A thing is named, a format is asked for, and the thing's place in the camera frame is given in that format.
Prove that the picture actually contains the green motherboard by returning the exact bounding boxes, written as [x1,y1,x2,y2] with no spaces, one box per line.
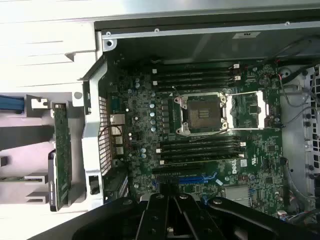
[103,58,287,218]

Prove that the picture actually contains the dark thin cable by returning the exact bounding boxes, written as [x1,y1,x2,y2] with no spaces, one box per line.
[262,33,320,66]

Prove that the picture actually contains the RAM slot with black clips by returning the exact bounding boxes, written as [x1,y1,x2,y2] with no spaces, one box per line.
[159,148,245,160]
[159,134,241,145]
[151,69,241,78]
[151,83,237,93]

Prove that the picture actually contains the metal drive cage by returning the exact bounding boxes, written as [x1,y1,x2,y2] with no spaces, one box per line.
[279,63,320,218]

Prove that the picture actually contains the red black twisted wire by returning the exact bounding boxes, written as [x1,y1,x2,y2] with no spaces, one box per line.
[98,124,124,142]

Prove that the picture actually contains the grey parts rack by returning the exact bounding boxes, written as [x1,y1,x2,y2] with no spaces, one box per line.
[0,91,85,213]

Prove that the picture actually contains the blue expansion slot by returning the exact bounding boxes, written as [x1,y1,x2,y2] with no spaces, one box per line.
[152,172,219,188]

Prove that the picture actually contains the grey wire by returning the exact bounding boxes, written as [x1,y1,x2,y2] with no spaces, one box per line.
[279,81,320,111]

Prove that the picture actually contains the blue disk carrier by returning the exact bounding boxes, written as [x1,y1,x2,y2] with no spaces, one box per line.
[0,93,26,114]

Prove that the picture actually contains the silver chipset heat sink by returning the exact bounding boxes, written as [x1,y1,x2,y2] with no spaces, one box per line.
[224,186,254,201]

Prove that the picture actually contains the CPU socket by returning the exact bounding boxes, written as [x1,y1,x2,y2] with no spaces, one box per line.
[173,91,232,137]

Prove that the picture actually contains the thin locking lever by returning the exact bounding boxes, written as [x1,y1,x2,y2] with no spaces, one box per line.
[171,85,187,102]

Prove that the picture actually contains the white label sticker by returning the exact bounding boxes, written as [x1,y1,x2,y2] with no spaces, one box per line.
[231,30,261,40]

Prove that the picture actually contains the open PC case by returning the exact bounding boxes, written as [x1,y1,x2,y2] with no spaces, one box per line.
[77,18,320,240]

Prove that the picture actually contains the long black expansion slot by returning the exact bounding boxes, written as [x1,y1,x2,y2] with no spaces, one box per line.
[151,165,201,175]

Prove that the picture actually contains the metal socket cover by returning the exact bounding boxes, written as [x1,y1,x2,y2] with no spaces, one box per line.
[223,90,271,130]

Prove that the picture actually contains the thick black cable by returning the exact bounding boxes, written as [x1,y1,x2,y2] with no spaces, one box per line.
[279,64,318,85]

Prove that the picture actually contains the blue serial port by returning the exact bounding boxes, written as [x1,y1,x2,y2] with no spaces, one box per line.
[109,92,121,114]

